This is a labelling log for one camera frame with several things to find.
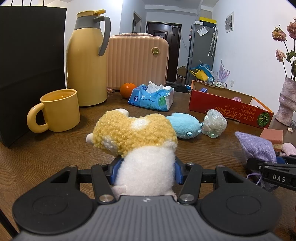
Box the lilac fluffy towel roll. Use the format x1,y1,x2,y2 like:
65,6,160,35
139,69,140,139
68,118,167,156
280,143,296,156

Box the pink layered sponge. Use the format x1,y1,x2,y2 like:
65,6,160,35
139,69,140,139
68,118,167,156
260,128,283,153

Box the purple drawstring pouch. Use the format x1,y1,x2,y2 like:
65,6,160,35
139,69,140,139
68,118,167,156
234,131,278,192

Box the yellow plush toy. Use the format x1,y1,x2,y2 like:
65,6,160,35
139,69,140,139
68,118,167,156
86,108,178,198

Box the blue plush toy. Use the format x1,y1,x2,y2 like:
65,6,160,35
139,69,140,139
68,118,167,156
166,113,203,139

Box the iridescent white mesh bag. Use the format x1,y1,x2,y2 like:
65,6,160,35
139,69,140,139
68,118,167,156
202,109,227,138

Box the pink satin bow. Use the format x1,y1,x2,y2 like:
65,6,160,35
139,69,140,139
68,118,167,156
232,97,241,102

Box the blue soft tissue pack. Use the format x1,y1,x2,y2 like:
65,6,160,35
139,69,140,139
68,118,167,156
128,81,174,111

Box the pink textured vase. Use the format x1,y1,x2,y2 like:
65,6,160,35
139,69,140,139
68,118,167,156
275,77,296,126

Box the red cardboard box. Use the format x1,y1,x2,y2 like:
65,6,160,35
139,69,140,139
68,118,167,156
189,80,274,128

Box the yellow mug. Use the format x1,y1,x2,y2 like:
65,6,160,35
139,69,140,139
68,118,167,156
27,89,80,133

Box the orange fruit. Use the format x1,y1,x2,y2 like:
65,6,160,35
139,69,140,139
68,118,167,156
119,83,137,99

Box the purple decorative plant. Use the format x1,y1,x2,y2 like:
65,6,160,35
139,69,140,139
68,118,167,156
218,60,230,83

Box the yellow thermos jug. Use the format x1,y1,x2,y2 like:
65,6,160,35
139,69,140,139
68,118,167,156
66,9,111,107

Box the blue and yellow bags pile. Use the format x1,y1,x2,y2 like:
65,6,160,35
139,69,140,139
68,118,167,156
189,63,214,82

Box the pink ribbed suitcase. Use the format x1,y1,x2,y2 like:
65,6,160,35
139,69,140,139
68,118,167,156
106,33,167,90

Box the dried pink roses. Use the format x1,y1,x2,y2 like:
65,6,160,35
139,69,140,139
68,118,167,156
271,18,296,81

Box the grey refrigerator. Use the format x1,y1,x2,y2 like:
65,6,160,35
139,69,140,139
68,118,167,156
186,21,217,84

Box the dark brown door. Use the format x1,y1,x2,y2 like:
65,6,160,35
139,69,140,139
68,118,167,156
146,21,182,83

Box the black paper bag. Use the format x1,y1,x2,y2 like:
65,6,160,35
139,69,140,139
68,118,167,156
1,6,67,147

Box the yellow box on fridge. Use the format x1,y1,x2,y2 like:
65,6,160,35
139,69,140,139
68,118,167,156
199,16,217,28

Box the wall picture frame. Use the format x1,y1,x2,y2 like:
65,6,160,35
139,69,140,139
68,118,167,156
225,12,234,33

